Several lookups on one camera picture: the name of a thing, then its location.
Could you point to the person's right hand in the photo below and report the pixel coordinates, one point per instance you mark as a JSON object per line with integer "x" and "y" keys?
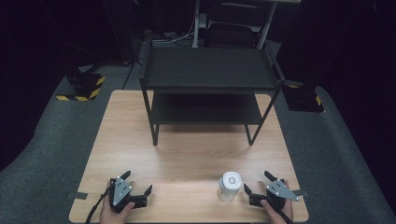
{"x": 281, "y": 213}

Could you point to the white desk frame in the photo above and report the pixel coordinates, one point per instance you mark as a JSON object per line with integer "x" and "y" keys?
{"x": 196, "y": 25}

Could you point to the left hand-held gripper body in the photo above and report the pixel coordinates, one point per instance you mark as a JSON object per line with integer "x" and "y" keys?
{"x": 121, "y": 190}

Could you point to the black two-tier shelf rack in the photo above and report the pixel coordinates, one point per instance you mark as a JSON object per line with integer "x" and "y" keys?
{"x": 207, "y": 68}

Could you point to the black chair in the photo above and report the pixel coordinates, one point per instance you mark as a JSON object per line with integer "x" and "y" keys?
{"x": 232, "y": 26}

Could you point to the person's left hand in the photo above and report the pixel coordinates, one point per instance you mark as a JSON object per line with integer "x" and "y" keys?
{"x": 111, "y": 214}

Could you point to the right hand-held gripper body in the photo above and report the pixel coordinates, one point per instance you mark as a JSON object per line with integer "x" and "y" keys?
{"x": 278, "y": 191}

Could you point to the yellow-black striped stand base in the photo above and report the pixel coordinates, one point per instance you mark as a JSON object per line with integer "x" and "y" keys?
{"x": 303, "y": 101}
{"x": 81, "y": 90}

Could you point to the grey tape piece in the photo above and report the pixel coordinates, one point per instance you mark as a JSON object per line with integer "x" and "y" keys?
{"x": 301, "y": 192}
{"x": 79, "y": 195}

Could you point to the white cylindrical cup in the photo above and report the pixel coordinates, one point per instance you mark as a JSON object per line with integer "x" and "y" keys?
{"x": 229, "y": 186}

